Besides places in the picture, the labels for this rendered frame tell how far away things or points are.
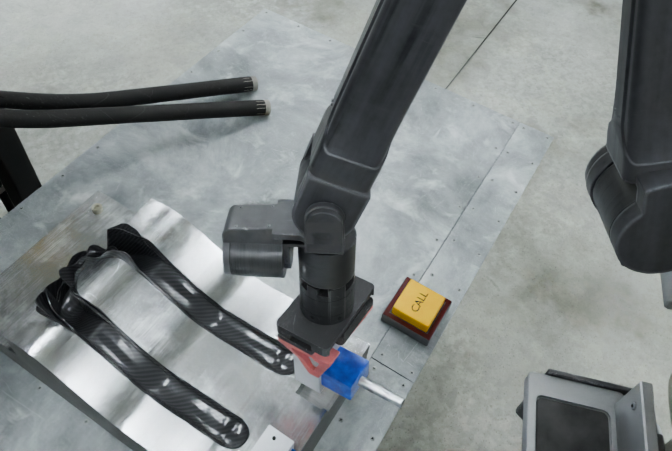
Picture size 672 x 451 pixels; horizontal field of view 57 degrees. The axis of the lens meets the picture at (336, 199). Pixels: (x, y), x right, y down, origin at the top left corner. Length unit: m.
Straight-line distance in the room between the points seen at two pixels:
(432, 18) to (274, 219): 0.24
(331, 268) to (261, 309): 0.30
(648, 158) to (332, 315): 0.33
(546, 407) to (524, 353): 1.24
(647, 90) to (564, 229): 1.74
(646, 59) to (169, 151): 0.87
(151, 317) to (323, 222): 0.39
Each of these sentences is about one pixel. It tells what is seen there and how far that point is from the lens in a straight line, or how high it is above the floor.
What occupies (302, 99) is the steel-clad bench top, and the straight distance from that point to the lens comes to 1.26.
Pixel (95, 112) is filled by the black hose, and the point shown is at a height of 0.90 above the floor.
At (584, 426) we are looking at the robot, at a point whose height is 1.04.
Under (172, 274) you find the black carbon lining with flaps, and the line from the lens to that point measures 0.88.
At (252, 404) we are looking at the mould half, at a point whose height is 0.89.
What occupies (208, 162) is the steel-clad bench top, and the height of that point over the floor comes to 0.80.
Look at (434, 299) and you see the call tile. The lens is 0.96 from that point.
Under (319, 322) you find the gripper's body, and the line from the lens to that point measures 0.65.
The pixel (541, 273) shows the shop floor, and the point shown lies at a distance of 2.10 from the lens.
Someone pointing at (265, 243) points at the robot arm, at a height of 1.16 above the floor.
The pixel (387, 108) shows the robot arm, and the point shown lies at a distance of 0.48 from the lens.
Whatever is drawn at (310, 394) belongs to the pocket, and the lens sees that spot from 0.84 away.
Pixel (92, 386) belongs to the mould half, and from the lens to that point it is 0.84.
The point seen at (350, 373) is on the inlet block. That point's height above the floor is 0.97.
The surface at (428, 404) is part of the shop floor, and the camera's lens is 1.80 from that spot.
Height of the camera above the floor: 1.65
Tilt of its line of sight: 51 degrees down
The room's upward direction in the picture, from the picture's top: 6 degrees clockwise
